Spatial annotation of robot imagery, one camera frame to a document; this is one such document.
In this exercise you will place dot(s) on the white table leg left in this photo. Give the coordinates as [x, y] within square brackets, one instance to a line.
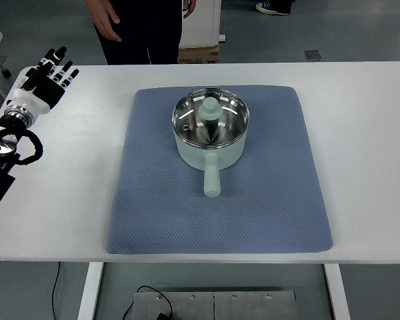
[91, 291]

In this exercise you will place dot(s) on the person in dark clothes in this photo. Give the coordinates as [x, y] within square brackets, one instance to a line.
[140, 32]

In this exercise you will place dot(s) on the grey floor plate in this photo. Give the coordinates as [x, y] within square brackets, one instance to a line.
[313, 55]

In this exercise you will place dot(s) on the mint green pot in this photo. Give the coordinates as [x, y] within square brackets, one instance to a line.
[211, 161]

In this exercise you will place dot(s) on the blue white sneaker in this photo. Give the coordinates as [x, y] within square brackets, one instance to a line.
[279, 8]

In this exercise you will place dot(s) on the cardboard box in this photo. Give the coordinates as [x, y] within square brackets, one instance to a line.
[199, 55]

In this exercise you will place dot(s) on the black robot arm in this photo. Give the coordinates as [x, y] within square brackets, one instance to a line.
[18, 145]

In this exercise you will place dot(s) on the glass lid with green knob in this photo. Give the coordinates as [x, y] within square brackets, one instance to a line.
[210, 118]

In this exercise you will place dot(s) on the white cabinet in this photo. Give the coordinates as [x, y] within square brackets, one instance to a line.
[201, 28]

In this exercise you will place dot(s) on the white table leg right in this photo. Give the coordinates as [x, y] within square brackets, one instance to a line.
[336, 290]

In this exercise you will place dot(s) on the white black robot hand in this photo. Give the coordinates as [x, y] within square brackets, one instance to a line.
[33, 98]

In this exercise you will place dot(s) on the white table leg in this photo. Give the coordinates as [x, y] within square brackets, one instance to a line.
[336, 290]
[91, 291]

